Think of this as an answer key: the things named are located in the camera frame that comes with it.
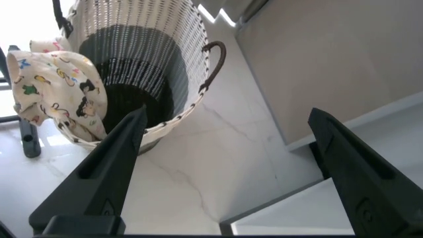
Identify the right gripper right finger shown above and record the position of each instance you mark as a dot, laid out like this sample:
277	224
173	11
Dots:
370	191

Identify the cream printed garment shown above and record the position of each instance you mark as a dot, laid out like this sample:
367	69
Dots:
59	86

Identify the black clothes rack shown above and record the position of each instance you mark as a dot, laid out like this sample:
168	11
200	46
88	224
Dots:
29	142

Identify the white laundry basket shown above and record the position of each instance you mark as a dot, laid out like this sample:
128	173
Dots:
148	39

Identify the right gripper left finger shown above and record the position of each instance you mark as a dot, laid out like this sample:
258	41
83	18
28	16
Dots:
99	185

